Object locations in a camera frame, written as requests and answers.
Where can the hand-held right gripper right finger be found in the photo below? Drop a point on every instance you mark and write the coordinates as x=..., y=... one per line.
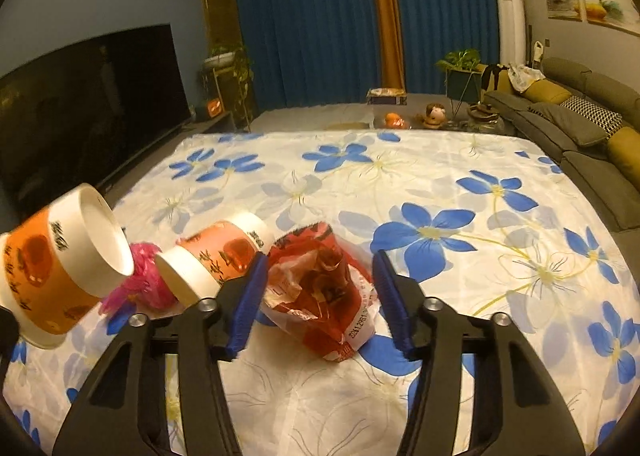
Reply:
x=392, y=306

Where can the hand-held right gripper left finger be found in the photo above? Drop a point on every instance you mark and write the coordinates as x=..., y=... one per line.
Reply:
x=247, y=306

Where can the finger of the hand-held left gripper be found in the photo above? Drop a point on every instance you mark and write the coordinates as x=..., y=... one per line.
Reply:
x=6, y=338

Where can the red snack bag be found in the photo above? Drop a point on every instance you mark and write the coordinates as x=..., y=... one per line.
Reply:
x=320, y=296

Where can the orange paper bowl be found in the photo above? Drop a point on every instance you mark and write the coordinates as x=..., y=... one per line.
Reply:
x=220, y=251
x=55, y=266

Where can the pink plastic bag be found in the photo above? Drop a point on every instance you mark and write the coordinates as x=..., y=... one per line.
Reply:
x=145, y=281

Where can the floral blue white blanket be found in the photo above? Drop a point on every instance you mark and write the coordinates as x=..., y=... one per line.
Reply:
x=350, y=186

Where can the dark television stand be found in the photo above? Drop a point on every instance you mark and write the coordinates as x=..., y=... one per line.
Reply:
x=212, y=124

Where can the small doll figure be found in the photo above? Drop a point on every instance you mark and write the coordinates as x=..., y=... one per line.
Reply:
x=436, y=115

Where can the glass coffee table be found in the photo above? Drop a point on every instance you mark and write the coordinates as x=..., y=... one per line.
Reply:
x=480, y=126

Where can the orange pumpkin lantern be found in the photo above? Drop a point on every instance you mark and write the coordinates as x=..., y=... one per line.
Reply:
x=214, y=107

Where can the flat printed box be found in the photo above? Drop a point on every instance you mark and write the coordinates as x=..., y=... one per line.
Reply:
x=386, y=95

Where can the black television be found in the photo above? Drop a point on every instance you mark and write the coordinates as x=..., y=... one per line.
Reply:
x=85, y=115

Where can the grey sofa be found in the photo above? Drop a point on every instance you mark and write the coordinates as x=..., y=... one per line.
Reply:
x=590, y=170

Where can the trailing plant on stand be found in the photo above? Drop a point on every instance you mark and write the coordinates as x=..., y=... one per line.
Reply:
x=230, y=65

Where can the potted plant on stand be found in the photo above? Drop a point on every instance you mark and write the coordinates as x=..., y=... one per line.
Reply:
x=460, y=68

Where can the grey cushion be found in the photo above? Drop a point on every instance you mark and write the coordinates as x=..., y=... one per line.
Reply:
x=570, y=125

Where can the white cloth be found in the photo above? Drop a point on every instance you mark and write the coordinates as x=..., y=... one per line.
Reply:
x=522, y=78

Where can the small yellow cushion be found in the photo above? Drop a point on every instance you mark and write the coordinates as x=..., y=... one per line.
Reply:
x=547, y=91

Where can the houndstooth pillow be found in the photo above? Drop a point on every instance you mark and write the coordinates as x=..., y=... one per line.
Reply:
x=595, y=113

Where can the orange curtain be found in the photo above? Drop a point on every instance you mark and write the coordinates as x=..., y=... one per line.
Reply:
x=387, y=15

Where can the blue curtain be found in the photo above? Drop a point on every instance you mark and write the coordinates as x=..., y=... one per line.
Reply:
x=305, y=20
x=450, y=0

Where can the white standing air conditioner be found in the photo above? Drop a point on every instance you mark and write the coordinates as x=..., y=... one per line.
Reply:
x=511, y=25

